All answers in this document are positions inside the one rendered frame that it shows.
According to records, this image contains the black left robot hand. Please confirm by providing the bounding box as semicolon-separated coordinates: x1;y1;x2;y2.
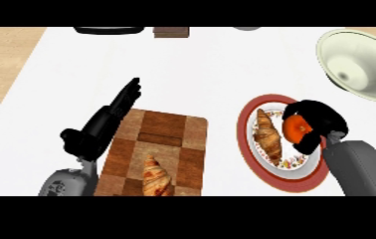
59;77;144;162

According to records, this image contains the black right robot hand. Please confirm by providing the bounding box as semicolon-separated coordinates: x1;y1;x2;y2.
280;99;349;156

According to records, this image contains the orange squash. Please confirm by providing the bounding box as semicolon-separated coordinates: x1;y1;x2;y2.
281;115;314;144

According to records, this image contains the pale green bowl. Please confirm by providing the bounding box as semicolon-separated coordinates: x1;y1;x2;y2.
315;29;376;102

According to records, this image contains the red rimmed patterned plate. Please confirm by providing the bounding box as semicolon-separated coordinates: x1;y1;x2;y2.
236;94;332;193

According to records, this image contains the checkered wooden cutting board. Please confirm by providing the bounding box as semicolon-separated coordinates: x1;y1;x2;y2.
93;108;209;197

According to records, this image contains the croissant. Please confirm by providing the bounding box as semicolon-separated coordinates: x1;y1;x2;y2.
250;108;283;167
141;153;175;197

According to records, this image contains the grey round object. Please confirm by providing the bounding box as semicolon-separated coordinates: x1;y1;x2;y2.
230;26;262;32

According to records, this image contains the brown wooden block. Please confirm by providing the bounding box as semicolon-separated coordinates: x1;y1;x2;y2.
153;26;190;39

